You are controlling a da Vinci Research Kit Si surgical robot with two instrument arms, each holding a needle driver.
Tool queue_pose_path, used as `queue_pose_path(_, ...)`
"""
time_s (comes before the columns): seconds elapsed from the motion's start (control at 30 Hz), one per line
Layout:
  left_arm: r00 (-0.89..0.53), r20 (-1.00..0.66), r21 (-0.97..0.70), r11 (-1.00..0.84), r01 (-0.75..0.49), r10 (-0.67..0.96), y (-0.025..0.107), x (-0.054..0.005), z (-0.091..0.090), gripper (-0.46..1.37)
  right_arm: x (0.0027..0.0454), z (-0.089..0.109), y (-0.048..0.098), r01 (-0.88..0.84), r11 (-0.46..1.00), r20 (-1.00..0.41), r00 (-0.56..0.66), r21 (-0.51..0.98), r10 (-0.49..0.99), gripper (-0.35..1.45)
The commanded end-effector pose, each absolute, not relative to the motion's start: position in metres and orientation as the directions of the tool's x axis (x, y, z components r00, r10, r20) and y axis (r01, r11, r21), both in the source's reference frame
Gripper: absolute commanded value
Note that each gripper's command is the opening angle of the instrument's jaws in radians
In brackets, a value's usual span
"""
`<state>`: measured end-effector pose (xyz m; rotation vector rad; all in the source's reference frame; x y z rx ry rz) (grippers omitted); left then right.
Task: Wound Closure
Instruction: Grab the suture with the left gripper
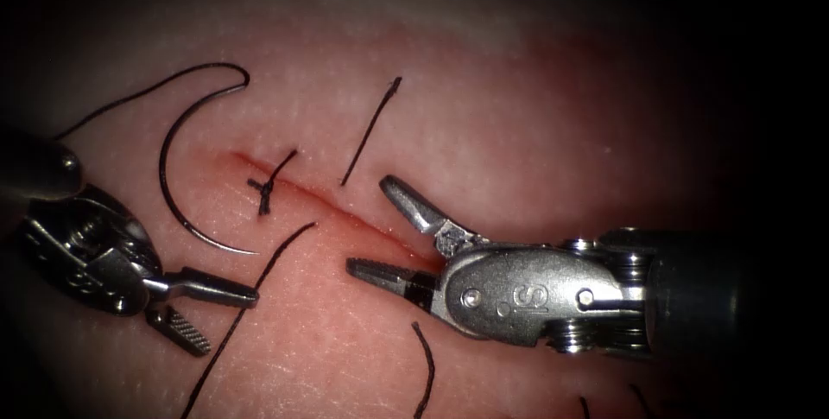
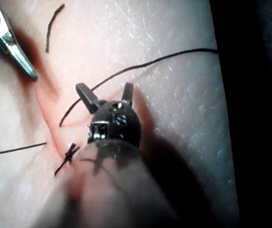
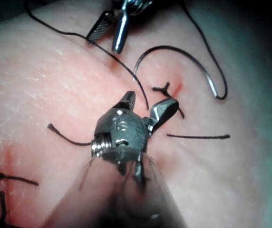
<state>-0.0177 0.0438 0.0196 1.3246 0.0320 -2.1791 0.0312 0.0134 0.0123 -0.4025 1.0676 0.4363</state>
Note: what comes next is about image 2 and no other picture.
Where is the right arm needle driver jaw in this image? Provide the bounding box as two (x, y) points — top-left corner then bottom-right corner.
(0, 31), (39, 83)

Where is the tissue pad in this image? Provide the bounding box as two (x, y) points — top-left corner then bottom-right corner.
(0, 0), (241, 228)

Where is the left arm needle driver jaw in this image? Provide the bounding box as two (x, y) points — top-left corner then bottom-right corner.
(75, 82), (102, 114)
(121, 82), (135, 107)

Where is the short black thread piece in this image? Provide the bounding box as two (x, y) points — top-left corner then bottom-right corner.
(0, 142), (48, 156)
(45, 3), (66, 54)

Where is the black stitching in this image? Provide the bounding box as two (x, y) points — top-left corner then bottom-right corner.
(54, 142), (81, 177)

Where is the left arm needle driver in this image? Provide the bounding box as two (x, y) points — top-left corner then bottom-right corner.
(87, 99), (142, 148)

